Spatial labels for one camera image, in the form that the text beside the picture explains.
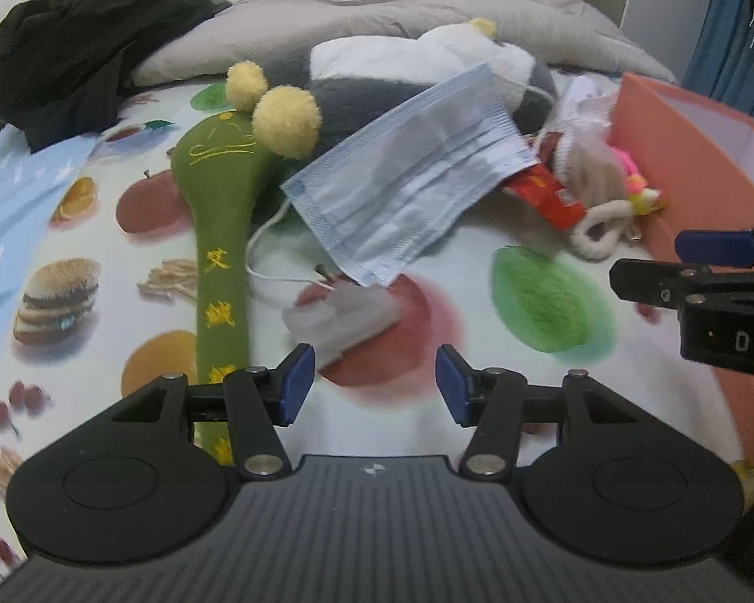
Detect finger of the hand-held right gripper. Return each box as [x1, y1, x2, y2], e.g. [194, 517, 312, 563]
[608, 257, 754, 316]
[674, 223, 754, 269]

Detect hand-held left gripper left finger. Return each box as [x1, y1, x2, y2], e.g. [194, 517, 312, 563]
[104, 344, 316, 479]

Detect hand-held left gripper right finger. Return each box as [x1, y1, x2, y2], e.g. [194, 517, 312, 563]
[435, 345, 643, 479]

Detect white plastic packet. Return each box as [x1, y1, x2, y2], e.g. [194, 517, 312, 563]
[281, 284, 404, 365]

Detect orange cardboard box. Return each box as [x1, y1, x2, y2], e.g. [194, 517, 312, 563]
[606, 72, 754, 469]

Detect pink feather toy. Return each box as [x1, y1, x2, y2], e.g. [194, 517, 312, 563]
[609, 147, 668, 222]

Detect blue face mask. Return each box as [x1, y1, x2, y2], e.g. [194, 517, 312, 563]
[279, 63, 536, 290]

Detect food print bedsheet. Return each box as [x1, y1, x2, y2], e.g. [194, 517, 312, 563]
[0, 66, 754, 585]

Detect red snack packet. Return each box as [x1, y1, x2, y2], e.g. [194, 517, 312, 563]
[501, 160, 587, 231]

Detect green plush stick yellow pom-poms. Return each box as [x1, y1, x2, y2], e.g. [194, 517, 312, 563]
[171, 61, 323, 469]

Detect blue curtain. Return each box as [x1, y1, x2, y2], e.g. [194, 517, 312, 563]
[682, 0, 754, 122]

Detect grey and white penguin plush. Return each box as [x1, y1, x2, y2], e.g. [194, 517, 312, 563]
[226, 18, 557, 158]

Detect grey duvet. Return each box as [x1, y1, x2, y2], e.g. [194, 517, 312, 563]
[132, 0, 678, 89]

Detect black garment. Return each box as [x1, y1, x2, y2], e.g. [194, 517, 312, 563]
[0, 0, 233, 155]

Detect beige plush keychain with ring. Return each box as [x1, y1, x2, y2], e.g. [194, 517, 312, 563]
[569, 199, 632, 261]

